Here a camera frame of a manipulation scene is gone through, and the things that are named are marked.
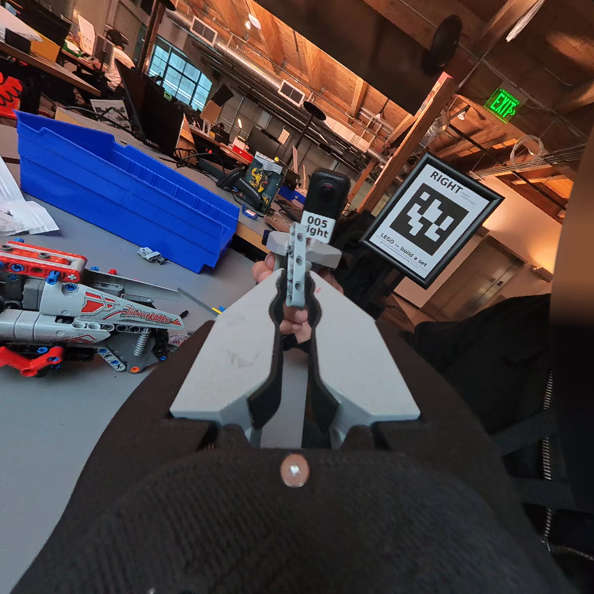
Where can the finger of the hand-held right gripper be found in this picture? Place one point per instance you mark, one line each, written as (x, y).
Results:
(325, 255)
(278, 246)

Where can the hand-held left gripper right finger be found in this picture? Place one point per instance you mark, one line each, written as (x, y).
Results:
(362, 366)

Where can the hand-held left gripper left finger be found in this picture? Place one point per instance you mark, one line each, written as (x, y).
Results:
(232, 362)

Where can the grey lego beam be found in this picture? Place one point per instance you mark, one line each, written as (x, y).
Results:
(297, 278)

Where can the red grey lego vehicle model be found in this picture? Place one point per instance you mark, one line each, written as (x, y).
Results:
(69, 301)

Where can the small grey lego connector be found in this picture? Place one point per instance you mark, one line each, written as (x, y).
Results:
(151, 255)

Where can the person's right hand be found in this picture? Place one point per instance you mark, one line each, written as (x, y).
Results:
(264, 271)

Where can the small blue case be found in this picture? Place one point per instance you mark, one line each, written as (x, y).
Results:
(249, 212)

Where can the toy box with yellow vehicle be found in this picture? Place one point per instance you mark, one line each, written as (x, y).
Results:
(262, 183)

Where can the black floor lamp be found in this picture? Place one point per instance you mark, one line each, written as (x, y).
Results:
(313, 110)

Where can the white ceiling vent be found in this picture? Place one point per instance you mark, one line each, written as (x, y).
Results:
(204, 31)
(291, 93)

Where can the black framed marker sign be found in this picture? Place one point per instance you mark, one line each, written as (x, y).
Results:
(431, 218)

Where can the blue plastic bin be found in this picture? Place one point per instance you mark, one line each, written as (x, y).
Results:
(116, 195)

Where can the black computer monitor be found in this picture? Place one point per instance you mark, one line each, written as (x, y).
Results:
(153, 116)

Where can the large paned window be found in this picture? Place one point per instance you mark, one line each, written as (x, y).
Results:
(181, 74)

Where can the black round ceiling fixture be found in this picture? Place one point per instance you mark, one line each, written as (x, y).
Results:
(443, 44)

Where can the green exit sign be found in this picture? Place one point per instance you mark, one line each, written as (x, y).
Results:
(501, 106)

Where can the wooden post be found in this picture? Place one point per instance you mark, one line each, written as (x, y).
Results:
(408, 139)

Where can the silver air duct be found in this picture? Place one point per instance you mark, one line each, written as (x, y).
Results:
(232, 55)

